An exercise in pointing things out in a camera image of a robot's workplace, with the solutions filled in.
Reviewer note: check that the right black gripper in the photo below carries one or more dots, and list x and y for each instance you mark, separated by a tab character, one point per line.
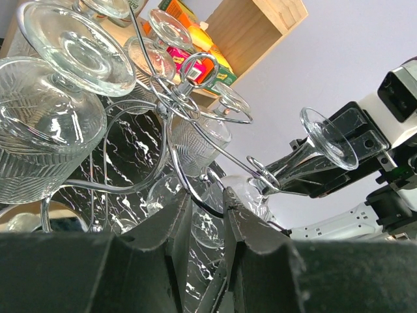
308	173

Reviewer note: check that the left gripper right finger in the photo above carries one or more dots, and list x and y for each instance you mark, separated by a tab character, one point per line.
269	272

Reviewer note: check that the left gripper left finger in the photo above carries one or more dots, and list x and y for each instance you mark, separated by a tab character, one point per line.
143	270

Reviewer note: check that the clear wine glass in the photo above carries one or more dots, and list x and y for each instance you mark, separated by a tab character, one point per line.
166	197
324	139

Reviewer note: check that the ribbed stemmed glass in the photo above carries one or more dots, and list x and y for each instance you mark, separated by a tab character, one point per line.
166	31
194	152

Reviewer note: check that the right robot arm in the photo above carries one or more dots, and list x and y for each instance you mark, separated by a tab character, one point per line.
389	210

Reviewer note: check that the chrome wine glass rack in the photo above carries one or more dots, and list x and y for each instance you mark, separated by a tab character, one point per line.
163	130

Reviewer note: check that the green orange sponge box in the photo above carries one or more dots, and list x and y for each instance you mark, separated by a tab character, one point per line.
225	75

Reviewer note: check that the wooden shelf unit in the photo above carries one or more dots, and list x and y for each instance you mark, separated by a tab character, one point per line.
244	31

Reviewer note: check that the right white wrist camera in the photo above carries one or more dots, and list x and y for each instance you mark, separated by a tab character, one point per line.
393	106

